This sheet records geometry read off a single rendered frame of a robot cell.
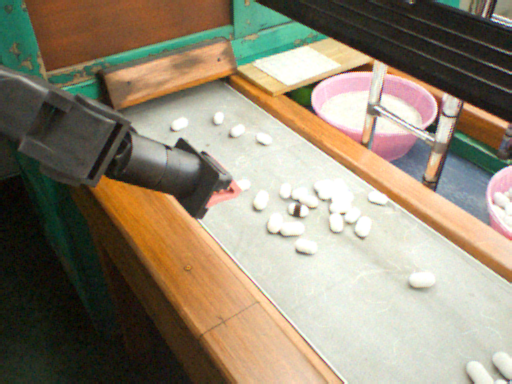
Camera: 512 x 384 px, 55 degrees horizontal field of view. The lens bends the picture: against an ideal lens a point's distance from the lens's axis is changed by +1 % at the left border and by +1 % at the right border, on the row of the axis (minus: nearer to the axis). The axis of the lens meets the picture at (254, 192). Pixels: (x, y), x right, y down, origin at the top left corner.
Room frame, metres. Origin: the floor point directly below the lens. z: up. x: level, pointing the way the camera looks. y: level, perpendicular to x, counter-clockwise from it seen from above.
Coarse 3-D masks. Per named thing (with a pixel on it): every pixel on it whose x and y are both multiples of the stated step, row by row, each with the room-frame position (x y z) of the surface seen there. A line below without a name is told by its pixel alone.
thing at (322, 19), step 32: (256, 0) 0.74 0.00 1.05; (288, 0) 0.69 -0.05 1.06; (320, 0) 0.65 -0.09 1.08; (352, 0) 0.61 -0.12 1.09; (384, 0) 0.58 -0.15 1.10; (416, 0) 0.55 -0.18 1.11; (320, 32) 0.62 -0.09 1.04; (352, 32) 0.58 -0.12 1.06; (384, 32) 0.55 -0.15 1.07; (416, 32) 0.52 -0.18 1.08; (448, 32) 0.50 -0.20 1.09; (480, 32) 0.48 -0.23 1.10; (384, 64) 0.53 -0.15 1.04; (416, 64) 0.50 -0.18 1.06; (448, 64) 0.47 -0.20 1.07; (480, 64) 0.45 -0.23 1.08; (480, 96) 0.43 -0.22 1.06
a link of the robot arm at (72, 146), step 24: (0, 72) 0.41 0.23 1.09; (0, 96) 0.40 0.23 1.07; (24, 96) 0.40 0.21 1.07; (48, 96) 0.40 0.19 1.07; (72, 96) 0.44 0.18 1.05; (0, 120) 0.39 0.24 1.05; (24, 120) 0.39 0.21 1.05; (48, 120) 0.41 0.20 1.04; (72, 120) 0.40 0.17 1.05; (96, 120) 0.40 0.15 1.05; (24, 144) 0.38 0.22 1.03; (48, 144) 0.38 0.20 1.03; (72, 144) 0.39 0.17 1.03; (96, 144) 0.40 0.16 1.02; (72, 168) 0.38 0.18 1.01
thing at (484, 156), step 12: (444, 96) 0.92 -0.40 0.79; (432, 132) 0.92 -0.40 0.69; (456, 132) 0.89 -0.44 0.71; (456, 144) 0.87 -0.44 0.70; (468, 144) 0.85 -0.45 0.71; (480, 144) 0.84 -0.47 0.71; (504, 144) 0.79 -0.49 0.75; (468, 156) 0.84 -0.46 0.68; (480, 156) 0.82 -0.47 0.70; (492, 156) 0.80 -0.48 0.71; (504, 156) 0.79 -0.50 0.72; (492, 168) 0.80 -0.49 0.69
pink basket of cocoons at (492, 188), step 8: (504, 168) 0.69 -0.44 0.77; (496, 176) 0.67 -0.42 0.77; (504, 176) 0.68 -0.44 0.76; (496, 184) 0.66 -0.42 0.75; (504, 184) 0.68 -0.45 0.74; (488, 192) 0.62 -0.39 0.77; (488, 200) 0.60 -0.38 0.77; (496, 216) 0.56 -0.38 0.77; (496, 224) 0.57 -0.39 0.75; (504, 224) 0.54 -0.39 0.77; (504, 232) 0.54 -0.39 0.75
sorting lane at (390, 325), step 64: (192, 128) 0.87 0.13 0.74; (256, 128) 0.87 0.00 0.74; (256, 192) 0.66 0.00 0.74; (256, 256) 0.50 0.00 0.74; (320, 256) 0.50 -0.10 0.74; (384, 256) 0.50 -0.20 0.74; (448, 256) 0.51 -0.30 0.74; (320, 320) 0.39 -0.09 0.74; (384, 320) 0.39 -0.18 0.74; (448, 320) 0.39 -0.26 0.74
